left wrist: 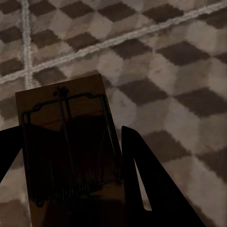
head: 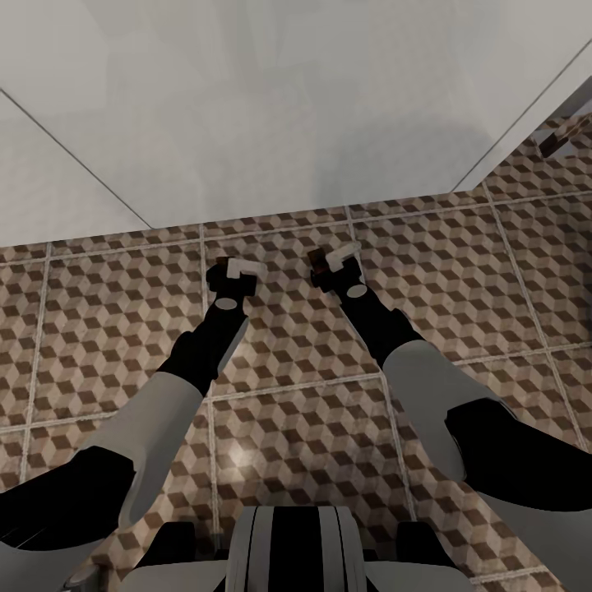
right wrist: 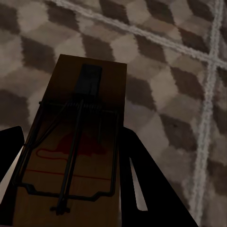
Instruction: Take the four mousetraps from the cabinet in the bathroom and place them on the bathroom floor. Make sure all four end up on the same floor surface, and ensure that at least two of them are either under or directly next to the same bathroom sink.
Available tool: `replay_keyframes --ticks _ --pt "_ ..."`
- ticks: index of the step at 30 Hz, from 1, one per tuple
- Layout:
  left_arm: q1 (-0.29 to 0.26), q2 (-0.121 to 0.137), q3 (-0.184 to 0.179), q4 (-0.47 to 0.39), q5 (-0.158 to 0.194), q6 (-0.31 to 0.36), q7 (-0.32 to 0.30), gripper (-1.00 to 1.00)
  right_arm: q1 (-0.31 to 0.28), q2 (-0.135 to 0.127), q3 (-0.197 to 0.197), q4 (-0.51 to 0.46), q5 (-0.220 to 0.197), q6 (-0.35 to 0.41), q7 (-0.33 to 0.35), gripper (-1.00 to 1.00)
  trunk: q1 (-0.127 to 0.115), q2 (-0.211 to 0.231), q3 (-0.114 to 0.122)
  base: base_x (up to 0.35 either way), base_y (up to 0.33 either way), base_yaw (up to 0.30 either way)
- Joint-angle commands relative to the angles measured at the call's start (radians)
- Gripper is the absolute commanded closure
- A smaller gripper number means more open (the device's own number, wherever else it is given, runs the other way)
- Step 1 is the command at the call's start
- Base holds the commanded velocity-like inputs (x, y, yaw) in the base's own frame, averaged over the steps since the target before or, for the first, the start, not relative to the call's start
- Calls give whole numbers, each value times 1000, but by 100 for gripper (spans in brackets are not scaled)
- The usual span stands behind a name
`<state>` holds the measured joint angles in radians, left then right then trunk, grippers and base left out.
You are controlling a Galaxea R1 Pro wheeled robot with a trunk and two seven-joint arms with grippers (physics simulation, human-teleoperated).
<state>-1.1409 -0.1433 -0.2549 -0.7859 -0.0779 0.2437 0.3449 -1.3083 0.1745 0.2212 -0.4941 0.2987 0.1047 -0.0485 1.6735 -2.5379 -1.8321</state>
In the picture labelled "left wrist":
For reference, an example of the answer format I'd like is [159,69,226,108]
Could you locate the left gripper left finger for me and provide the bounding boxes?
[0,126,24,182]

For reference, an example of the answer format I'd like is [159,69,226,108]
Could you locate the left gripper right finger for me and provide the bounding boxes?
[122,126,206,227]

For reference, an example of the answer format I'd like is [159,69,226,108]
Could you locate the mousetrap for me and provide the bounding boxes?
[15,74,127,227]

